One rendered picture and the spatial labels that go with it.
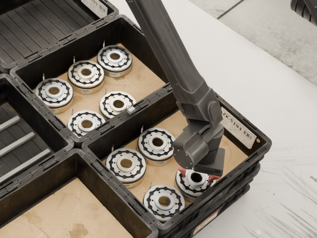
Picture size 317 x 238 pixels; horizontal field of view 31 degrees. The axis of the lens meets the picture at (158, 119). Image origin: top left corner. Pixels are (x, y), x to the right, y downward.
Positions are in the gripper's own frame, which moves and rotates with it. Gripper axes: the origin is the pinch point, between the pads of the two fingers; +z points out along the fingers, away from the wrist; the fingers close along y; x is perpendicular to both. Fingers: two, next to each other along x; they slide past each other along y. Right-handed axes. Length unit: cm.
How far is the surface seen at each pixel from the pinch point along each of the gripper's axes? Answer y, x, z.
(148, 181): -11.8, -1.7, 3.9
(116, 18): -30, 45, -7
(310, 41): 61, 162, 86
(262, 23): 33, 168, 85
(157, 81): -14.7, 32.6, 3.5
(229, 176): 7.2, -2.3, -5.8
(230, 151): 8.7, 12.8, 4.1
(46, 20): -52, 49, 3
